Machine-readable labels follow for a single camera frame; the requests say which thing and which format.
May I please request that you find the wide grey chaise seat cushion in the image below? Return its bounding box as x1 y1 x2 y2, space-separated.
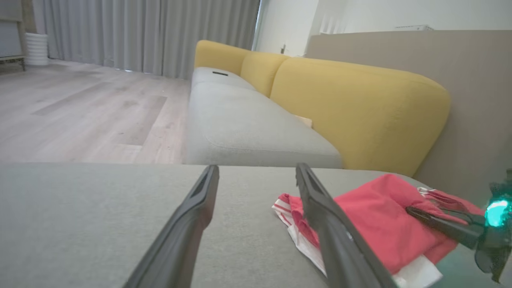
0 162 512 288

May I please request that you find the grey pleated curtain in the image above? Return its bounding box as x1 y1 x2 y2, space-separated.
32 0 261 80

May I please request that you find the beige partition panel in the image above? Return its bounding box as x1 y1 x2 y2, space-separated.
306 30 512 201

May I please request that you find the red white number 23 jersey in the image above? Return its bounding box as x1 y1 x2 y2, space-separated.
272 173 460 288

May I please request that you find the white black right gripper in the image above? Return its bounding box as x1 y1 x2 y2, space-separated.
406 170 512 283

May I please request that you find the white slatted shutter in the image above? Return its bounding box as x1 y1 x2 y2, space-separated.
320 12 349 35

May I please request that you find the small yellow sofa backrest cushion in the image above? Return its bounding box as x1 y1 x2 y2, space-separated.
240 51 291 98

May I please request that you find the yellow sofa end armrest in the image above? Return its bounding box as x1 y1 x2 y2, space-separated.
194 40 252 77

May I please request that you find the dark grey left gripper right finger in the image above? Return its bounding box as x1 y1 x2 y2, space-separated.
295 162 399 288

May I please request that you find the white ribbed plant pot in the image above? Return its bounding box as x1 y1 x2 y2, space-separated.
25 33 50 66

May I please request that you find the grey low television cabinet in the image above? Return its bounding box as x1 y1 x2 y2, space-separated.
0 0 27 71

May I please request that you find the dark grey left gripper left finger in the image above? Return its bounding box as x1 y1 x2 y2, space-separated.
122 164 220 288

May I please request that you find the grey sofa seat cushion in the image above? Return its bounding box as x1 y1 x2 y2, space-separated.
191 67 257 91
183 82 344 169

